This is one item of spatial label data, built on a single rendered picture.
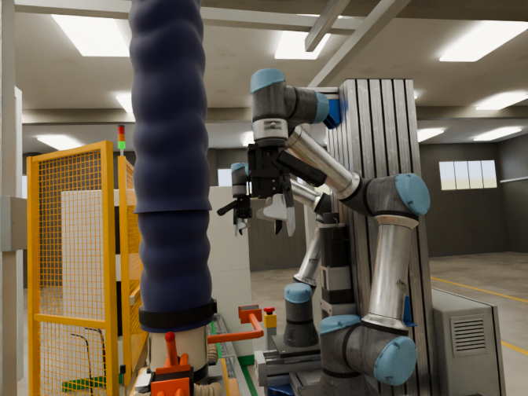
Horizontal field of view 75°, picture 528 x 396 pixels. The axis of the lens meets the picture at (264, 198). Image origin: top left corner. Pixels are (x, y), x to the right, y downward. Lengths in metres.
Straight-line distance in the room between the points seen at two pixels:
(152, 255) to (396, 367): 0.69
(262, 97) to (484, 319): 1.04
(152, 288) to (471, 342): 1.03
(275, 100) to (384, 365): 0.65
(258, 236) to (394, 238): 10.21
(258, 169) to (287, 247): 10.59
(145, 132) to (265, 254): 10.24
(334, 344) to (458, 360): 0.50
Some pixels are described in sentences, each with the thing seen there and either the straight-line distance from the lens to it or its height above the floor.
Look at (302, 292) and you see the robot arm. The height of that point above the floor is 1.25.
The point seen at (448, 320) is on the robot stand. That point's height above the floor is 1.20.
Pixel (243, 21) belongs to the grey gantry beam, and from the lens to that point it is 3.21.
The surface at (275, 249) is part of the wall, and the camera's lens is 11.20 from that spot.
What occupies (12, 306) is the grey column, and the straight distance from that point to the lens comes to 2.48.
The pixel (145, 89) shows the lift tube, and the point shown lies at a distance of 1.09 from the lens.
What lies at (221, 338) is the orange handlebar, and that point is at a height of 1.19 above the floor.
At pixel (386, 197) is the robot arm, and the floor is 1.60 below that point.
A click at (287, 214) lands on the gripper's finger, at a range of 0.66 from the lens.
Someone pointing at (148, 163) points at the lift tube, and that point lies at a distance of 1.03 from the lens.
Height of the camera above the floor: 1.55
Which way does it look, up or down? 4 degrees up
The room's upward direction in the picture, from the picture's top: 3 degrees counter-clockwise
